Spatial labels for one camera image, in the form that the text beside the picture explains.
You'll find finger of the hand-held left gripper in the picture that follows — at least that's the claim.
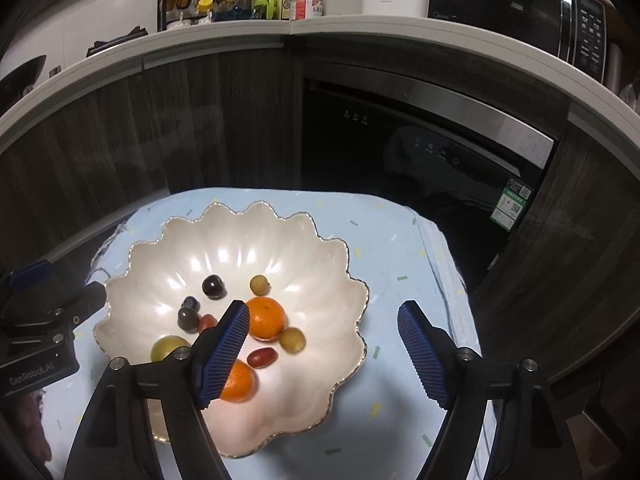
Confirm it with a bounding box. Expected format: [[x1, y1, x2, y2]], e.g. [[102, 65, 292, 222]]
[[0, 281, 109, 347], [0, 259, 55, 306]]

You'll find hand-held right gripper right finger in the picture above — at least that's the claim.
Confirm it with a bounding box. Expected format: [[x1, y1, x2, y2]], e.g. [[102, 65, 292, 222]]
[[396, 300, 583, 480]]

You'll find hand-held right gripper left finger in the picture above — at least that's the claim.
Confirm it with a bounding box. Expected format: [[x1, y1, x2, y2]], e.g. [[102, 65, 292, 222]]
[[62, 300, 251, 480]]

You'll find orange mandarin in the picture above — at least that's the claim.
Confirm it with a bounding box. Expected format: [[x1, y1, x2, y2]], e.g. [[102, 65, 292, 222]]
[[219, 359, 257, 404], [246, 297, 288, 340]]

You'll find dull dark purple grape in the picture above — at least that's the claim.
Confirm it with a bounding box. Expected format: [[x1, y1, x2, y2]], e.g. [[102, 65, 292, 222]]
[[177, 307, 202, 333]]

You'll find green round pear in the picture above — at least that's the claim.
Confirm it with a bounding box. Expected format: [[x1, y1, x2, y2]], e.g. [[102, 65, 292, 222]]
[[151, 335, 193, 362]]

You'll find white scalloped ceramic bowl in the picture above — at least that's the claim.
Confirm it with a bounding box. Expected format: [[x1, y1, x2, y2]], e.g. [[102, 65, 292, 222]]
[[93, 201, 370, 459]]

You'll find person's left forearm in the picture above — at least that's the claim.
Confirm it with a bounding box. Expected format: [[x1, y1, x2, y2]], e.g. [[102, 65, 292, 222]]
[[5, 390, 53, 466]]

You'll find light blue patterned tablecloth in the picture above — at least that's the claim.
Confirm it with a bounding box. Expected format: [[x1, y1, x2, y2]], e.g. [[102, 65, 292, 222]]
[[75, 187, 501, 480]]

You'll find black built-in dishwasher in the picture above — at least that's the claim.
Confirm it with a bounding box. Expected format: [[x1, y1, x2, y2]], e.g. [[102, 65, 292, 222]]
[[300, 62, 561, 286]]

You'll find black wok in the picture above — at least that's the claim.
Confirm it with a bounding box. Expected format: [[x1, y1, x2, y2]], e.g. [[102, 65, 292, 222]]
[[0, 54, 48, 101]]

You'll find dark wood kitchen counter cabinet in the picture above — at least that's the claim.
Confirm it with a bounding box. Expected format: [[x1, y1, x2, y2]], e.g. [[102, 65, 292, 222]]
[[0, 12, 640, 386]]

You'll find black stove burner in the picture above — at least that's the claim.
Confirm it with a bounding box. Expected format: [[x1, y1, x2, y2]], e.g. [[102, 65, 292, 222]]
[[86, 25, 150, 58]]

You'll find black microwave oven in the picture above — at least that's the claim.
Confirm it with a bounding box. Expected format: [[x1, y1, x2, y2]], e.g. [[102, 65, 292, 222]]
[[427, 0, 613, 83]]

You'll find white green-handled cup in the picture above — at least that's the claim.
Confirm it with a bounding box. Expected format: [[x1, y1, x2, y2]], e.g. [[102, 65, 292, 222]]
[[247, 0, 278, 21]]

